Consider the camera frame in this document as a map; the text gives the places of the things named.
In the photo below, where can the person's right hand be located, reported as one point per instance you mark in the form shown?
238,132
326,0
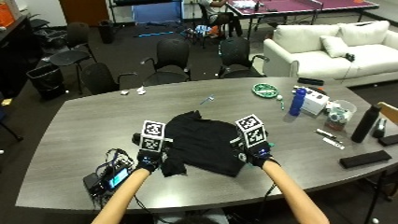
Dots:
258,155

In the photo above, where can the person's left hand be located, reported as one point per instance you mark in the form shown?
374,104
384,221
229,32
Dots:
147,160

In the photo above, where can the black cloth garment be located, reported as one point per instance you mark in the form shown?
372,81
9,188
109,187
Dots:
202,144

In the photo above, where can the white marker cube on left glove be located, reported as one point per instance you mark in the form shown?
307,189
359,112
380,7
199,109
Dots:
151,136

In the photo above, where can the white marker cube on glove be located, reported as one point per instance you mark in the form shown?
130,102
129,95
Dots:
151,136
251,130

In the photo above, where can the white marker cube on right glove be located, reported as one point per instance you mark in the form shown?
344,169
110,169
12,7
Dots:
251,130

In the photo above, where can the black device with lit screen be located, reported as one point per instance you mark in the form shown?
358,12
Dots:
112,179

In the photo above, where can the green pen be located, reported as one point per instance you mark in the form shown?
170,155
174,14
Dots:
281,105

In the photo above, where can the black and white marker pen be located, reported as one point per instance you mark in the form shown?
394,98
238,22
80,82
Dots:
324,133

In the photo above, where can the blue water bottle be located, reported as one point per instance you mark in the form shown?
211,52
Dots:
297,102

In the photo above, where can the small white ball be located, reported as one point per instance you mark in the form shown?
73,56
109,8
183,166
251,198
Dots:
279,97

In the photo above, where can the green round plate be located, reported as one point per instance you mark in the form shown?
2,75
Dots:
265,90

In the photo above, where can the white cardboard box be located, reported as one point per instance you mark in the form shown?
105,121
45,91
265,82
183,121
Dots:
314,102

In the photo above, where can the small blue grey clip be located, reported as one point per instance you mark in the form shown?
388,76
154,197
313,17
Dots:
206,99

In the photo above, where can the crumpled white paper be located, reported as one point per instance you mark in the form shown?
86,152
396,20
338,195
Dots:
141,90

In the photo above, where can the small white paper scrap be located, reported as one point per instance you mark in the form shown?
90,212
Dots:
124,92

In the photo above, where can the clear plastic container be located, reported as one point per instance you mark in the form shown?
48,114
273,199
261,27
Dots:
342,113

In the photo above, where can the long black flat case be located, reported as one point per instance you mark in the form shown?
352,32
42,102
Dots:
364,159

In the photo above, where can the black rectangular pouch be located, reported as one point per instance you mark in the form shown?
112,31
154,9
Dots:
310,81

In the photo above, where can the black water bottle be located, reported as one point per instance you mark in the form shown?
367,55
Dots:
364,124

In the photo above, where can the black office chair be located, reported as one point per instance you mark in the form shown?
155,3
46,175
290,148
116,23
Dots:
238,59
72,49
101,79
169,60

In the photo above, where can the small black flat case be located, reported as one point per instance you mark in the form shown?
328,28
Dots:
388,140

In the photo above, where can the wooden chair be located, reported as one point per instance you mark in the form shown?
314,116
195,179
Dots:
388,112

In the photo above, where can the black waste bin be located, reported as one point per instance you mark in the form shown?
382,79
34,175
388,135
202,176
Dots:
106,31
46,81

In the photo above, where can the white sofa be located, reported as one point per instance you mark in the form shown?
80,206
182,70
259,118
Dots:
335,53

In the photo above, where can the black game controller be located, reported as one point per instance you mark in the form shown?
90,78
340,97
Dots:
350,57

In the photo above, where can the small white sofa cushion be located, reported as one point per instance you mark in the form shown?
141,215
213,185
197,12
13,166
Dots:
334,46

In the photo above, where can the large white sofa cushion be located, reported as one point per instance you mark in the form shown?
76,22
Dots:
364,32

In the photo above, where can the black cabinet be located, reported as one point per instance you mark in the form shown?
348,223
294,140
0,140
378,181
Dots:
14,53

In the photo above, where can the purple table tennis table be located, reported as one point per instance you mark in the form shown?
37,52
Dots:
298,6

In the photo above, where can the brown wooden door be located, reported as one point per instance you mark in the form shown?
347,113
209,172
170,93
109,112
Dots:
82,11

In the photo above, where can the orange box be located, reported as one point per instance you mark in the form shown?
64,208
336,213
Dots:
5,15

